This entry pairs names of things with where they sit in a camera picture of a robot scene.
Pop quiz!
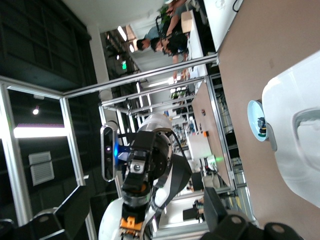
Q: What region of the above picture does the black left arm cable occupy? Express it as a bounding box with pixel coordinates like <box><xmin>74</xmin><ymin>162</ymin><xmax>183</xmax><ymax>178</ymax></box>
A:
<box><xmin>167</xmin><ymin>129</ymin><xmax>193</xmax><ymax>166</ymax></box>

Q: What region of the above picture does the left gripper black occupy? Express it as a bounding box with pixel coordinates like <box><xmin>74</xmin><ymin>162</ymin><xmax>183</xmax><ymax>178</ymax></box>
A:
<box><xmin>119</xmin><ymin>131</ymin><xmax>173</xmax><ymax>198</ymax></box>

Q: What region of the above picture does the person in black shirt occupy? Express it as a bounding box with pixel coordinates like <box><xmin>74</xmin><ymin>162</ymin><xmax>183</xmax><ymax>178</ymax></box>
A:
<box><xmin>149</xmin><ymin>32</ymin><xmax>191</xmax><ymax>79</ymax></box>

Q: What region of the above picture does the person in grey shirt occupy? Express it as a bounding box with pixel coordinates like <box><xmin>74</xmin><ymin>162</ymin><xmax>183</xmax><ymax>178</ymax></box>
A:
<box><xmin>136</xmin><ymin>24</ymin><xmax>163</xmax><ymax>52</ymax></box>

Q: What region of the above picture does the aluminium frame cage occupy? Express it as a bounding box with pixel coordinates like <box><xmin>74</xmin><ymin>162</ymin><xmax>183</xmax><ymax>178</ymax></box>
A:
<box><xmin>0</xmin><ymin>53</ymin><xmax>251</xmax><ymax>240</ymax></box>

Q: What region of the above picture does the light blue round plate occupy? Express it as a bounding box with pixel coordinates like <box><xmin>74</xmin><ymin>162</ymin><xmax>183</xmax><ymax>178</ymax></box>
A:
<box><xmin>247</xmin><ymin>99</ymin><xmax>270</xmax><ymax>143</ymax></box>

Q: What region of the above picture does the white wall vent grille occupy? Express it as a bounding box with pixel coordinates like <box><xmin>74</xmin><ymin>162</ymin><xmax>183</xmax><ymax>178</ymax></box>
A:
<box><xmin>27</xmin><ymin>151</ymin><xmax>55</xmax><ymax>187</ymax></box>

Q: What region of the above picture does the brown background table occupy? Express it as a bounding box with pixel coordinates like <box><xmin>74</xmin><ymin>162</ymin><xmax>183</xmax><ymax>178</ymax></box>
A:
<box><xmin>192</xmin><ymin>81</ymin><xmax>236</xmax><ymax>187</ymax></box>

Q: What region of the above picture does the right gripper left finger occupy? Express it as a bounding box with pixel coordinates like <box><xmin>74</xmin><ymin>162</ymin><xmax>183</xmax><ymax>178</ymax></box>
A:
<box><xmin>0</xmin><ymin>185</ymin><xmax>91</xmax><ymax>240</ymax></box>

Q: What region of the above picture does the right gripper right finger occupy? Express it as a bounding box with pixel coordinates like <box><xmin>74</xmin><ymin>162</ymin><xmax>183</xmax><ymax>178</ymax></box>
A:
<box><xmin>199</xmin><ymin>187</ymin><xmax>303</xmax><ymax>240</ymax></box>

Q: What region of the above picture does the white lidded lunch box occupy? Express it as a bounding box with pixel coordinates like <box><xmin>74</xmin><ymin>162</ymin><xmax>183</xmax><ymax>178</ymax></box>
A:
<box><xmin>261</xmin><ymin>49</ymin><xmax>320</xmax><ymax>210</ymax></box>

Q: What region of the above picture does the long ceiling light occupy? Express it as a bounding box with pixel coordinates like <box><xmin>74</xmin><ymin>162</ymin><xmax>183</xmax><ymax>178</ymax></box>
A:
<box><xmin>13</xmin><ymin>126</ymin><xmax>68</xmax><ymax>139</ymax></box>

